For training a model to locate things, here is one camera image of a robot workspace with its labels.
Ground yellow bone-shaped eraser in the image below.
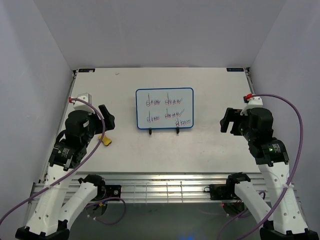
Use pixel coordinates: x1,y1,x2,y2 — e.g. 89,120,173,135
98,134,112,146

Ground blue framed whiteboard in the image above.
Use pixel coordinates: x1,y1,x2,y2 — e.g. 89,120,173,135
135,87,195,130

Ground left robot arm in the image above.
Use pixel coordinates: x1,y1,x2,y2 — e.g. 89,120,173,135
15,105,115,240

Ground right blue corner label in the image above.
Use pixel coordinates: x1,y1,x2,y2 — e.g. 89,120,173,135
226,67,245,72

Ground blue corner label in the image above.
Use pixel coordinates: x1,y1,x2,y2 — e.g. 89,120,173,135
78,68,96,73
226,67,245,72

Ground left blue corner label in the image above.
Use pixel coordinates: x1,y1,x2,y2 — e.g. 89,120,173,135
78,68,96,73

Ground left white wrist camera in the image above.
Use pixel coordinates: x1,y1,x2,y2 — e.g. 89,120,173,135
68,93,94,113

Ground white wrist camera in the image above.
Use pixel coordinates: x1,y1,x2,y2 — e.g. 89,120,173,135
240,93,263,116
68,93,94,113

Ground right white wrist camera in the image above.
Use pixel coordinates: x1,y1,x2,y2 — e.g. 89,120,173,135
240,93,263,116

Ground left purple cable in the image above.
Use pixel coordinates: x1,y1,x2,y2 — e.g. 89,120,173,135
0,97,127,226

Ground purple cable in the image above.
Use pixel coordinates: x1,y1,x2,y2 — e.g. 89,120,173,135
0,97,127,226
199,93,304,240

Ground wire whiteboard stand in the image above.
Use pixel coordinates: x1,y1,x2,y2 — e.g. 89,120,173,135
147,127,181,136

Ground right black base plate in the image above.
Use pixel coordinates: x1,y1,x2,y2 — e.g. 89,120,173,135
203,184,240,201

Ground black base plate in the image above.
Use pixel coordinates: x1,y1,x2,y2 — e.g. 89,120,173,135
203,184,240,201
94,185,122,201

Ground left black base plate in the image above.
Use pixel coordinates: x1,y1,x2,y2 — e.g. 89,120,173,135
94,185,122,201

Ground aluminium frame rail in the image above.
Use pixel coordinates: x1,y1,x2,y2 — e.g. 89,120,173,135
27,172,301,205

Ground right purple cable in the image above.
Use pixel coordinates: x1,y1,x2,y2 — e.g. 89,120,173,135
199,93,304,240

